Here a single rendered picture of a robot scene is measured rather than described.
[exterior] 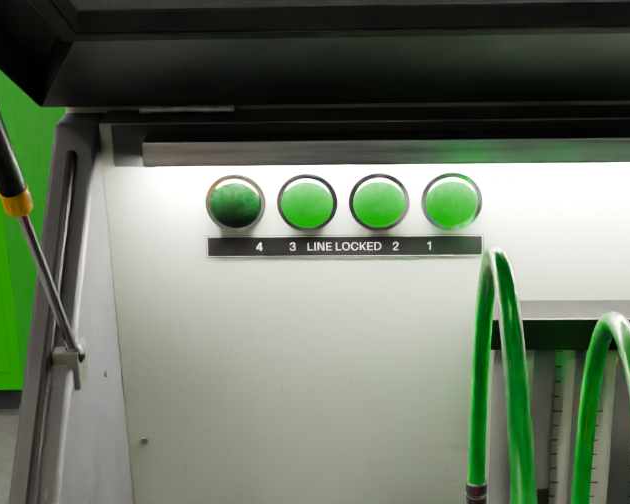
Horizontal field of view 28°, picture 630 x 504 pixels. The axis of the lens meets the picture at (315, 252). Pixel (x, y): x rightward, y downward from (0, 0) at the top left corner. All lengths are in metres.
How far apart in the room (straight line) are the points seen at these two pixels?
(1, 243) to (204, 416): 2.34
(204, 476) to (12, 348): 2.42
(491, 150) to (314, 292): 0.20
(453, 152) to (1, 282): 2.58
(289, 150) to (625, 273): 0.31
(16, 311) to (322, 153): 2.58
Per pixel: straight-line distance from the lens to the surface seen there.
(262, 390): 1.13
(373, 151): 1.00
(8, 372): 3.61
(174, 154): 1.02
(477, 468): 1.06
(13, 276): 3.51
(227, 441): 1.15
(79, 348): 0.96
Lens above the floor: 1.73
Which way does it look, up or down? 22 degrees down
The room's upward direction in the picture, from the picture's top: 2 degrees counter-clockwise
